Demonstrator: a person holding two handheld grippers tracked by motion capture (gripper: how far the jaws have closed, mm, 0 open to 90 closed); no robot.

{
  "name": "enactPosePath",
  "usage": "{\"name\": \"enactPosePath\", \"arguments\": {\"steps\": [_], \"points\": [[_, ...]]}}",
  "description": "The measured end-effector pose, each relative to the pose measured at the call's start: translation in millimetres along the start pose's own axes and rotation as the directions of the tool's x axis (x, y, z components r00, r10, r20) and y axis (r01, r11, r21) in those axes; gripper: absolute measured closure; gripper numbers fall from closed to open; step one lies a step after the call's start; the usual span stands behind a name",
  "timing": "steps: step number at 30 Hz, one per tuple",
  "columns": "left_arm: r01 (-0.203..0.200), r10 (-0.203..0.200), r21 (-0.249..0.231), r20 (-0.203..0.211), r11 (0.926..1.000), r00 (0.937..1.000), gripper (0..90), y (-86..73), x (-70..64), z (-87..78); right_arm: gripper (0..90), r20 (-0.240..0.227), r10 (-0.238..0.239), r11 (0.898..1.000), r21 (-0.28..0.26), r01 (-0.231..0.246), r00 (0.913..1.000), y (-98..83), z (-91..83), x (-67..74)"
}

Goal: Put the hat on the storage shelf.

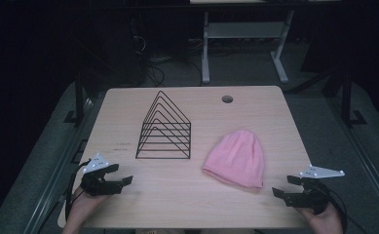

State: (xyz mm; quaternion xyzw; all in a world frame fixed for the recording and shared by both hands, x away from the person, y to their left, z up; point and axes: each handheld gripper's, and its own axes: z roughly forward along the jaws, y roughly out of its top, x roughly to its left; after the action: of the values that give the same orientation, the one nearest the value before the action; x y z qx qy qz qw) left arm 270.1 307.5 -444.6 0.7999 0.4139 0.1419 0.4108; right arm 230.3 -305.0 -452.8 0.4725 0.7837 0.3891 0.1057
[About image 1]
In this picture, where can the metal floor rail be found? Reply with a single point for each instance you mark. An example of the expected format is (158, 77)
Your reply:
(60, 169)
(365, 162)

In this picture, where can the person's left hand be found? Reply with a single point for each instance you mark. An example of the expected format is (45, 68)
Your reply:
(84, 204)

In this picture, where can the pink knitted beanie hat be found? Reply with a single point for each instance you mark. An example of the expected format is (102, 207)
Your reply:
(237, 159)

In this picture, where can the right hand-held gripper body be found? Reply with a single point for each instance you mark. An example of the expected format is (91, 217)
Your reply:
(310, 195)

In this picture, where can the white metal desk frame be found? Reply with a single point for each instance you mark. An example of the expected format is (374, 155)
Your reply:
(242, 30)

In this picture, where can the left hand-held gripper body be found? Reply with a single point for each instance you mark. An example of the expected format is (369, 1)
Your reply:
(94, 185)

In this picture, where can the person's right hand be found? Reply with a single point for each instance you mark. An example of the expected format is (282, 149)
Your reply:
(325, 222)

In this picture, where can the black metal stand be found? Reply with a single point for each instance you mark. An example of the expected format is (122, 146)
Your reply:
(346, 97)
(79, 94)

